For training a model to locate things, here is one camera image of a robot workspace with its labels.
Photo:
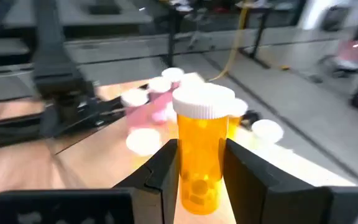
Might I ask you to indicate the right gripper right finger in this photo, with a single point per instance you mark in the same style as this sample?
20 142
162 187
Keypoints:
259 199

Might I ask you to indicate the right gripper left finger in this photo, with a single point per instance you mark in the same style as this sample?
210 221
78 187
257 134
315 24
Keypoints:
160 193

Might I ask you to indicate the pale green pill bottle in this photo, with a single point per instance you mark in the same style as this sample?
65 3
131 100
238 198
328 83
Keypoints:
240 107

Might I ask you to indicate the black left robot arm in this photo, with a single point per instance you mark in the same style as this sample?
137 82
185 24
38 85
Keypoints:
57 68

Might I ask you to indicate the wooden shelf with black legs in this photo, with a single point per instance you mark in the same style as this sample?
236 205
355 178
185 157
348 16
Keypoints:
98 161

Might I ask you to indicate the black standing desk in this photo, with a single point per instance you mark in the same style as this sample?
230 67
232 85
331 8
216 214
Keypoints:
172 34
259 34

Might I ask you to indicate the grey desk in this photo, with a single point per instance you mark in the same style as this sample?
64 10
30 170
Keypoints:
104 12

